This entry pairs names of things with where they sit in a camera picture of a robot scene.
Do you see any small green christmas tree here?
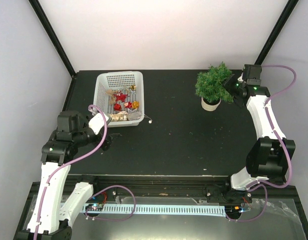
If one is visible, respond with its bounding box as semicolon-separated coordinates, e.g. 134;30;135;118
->
195;62;233;105

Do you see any white plastic perforated basket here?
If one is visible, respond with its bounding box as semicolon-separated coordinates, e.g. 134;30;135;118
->
93;71;145;128

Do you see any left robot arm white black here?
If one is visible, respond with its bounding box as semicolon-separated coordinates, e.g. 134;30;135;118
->
15;105;111;240

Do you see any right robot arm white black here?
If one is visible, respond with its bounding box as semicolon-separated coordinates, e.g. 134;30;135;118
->
221;64;296;202

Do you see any white tree pot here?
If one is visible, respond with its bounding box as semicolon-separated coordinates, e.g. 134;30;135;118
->
201;97;221;112

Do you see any wooden tree slice ornament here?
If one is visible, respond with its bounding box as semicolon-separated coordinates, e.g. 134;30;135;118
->
109;111;129;122

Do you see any red gift box ornament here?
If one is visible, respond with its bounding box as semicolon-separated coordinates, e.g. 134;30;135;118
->
114;103;122;112

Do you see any gold gift ornament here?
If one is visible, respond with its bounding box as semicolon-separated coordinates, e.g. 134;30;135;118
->
132;101;140;110

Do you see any red star ornament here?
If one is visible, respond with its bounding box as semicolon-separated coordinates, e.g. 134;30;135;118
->
114;91;128;103

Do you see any burlap bow ornament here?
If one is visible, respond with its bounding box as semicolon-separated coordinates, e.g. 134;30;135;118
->
105;89;116;105

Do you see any gold bell ornament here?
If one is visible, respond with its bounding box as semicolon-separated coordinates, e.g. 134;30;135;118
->
129;84;136;91

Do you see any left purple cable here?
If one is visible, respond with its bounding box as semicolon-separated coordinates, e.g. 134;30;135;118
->
33;104;109;240

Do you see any light blue slotted cable duct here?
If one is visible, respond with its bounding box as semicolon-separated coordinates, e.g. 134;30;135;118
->
76;203;226;217

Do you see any black frame post right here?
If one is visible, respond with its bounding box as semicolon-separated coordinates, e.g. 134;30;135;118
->
254;0;299;65

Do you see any black frame post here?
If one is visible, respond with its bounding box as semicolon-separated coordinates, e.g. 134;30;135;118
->
29;0;76;78
254;0;299;65

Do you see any black frame post left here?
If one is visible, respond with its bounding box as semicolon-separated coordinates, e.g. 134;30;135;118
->
29;0;76;78

